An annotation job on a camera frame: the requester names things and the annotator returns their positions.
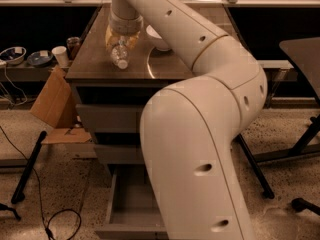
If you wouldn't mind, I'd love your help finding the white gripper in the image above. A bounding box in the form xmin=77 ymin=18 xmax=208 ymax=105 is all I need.
xmin=105 ymin=12 xmax=143 ymax=52

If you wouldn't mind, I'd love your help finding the clear plastic water bottle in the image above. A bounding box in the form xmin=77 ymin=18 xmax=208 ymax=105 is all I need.
xmin=110 ymin=40 xmax=129 ymax=70

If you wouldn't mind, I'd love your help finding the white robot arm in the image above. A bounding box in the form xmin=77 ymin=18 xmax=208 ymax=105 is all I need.
xmin=112 ymin=0 xmax=267 ymax=240

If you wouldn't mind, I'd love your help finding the grey drawer cabinet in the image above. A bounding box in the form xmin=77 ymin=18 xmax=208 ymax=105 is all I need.
xmin=65 ymin=3 xmax=259 ymax=172

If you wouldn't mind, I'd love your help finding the top grey drawer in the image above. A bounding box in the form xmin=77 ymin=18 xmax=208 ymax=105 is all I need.
xmin=76 ymin=104 xmax=143 ymax=133

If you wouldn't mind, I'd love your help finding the middle grey drawer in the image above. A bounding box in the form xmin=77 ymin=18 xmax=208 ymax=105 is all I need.
xmin=94 ymin=145 xmax=144 ymax=165

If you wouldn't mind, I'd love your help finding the bottom grey open drawer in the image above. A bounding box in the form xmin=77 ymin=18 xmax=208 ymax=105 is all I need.
xmin=95 ymin=165 xmax=169 ymax=240

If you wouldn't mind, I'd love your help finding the white bowl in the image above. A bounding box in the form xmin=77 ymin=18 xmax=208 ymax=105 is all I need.
xmin=146 ymin=25 xmax=170 ymax=51

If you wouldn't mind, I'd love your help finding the glass jar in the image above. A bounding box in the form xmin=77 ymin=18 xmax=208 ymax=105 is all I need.
xmin=66 ymin=37 xmax=81 ymax=60

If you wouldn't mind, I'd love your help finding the white paper cup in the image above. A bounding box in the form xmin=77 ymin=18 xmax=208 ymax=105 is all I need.
xmin=52 ymin=46 xmax=69 ymax=67

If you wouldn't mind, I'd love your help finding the blue bowl right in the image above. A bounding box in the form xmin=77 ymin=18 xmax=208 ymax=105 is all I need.
xmin=27 ymin=50 xmax=53 ymax=68

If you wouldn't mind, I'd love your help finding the blue bowl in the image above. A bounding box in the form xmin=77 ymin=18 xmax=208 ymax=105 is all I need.
xmin=27 ymin=50 xmax=53 ymax=68
xmin=0 ymin=46 xmax=26 ymax=66

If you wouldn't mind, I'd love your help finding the cardboard box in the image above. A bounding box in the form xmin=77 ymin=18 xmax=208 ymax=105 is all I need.
xmin=30 ymin=66 xmax=91 ymax=145

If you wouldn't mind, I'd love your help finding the blue bowl left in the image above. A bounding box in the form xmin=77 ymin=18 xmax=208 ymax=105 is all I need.
xmin=0 ymin=46 xmax=26 ymax=66

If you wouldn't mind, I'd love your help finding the black stand leg left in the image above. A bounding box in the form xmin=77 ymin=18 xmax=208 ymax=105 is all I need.
xmin=11 ymin=131 xmax=47 ymax=204

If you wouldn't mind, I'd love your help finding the black floor cable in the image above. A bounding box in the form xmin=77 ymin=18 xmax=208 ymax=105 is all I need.
xmin=0 ymin=125 xmax=83 ymax=240

